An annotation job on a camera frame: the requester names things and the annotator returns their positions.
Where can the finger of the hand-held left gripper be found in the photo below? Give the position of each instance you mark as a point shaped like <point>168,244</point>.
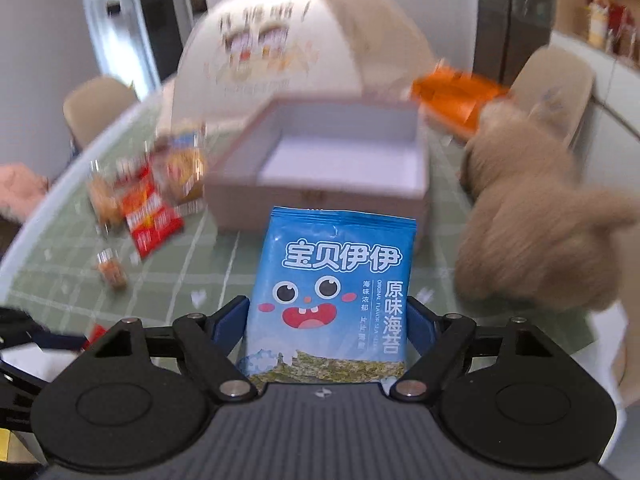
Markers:
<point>60,340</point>

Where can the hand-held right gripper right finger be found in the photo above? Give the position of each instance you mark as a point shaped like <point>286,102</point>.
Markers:
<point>420,321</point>

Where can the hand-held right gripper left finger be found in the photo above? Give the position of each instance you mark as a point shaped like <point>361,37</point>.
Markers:
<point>234,321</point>

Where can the blue seaweed snack packet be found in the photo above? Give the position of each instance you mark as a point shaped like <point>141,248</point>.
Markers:
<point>325,270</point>

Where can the pink cardboard box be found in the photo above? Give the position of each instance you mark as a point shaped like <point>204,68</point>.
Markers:
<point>240,205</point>

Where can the red snack packet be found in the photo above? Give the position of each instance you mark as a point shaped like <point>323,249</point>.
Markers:
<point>150,215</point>

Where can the orange yellow snack packet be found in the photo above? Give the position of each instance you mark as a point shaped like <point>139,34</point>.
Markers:
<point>180,165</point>

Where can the green checked tablecloth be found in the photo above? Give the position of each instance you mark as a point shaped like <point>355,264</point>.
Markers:
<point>210,260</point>

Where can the small brown snack packet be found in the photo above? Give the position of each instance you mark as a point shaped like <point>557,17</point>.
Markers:
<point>112,270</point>

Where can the clear brown snack packet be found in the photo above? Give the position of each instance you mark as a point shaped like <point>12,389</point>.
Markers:
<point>105,200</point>

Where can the pink fluffy cloth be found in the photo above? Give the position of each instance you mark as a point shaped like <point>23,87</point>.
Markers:
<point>20,190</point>

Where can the brown teddy bear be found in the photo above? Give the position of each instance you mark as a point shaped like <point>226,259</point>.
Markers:
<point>525,200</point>

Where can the beige chair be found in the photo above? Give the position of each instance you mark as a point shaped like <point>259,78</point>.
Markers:
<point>550,80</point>
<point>95,105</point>

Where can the white cabinet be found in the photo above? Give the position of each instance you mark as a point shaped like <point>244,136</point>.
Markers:
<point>615,105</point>

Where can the grey refrigerator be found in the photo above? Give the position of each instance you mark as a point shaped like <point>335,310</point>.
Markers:
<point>520,15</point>

